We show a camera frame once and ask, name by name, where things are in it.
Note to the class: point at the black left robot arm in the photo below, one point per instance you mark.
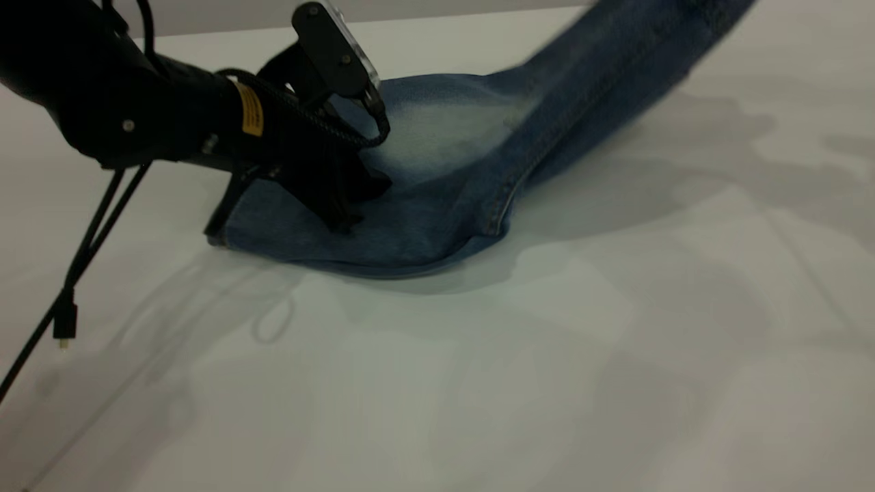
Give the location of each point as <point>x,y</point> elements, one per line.
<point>102,89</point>

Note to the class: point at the blue denim jeans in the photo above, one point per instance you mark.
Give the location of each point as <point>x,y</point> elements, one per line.
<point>437,205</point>

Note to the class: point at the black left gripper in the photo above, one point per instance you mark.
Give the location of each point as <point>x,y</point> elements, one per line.
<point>294,143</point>

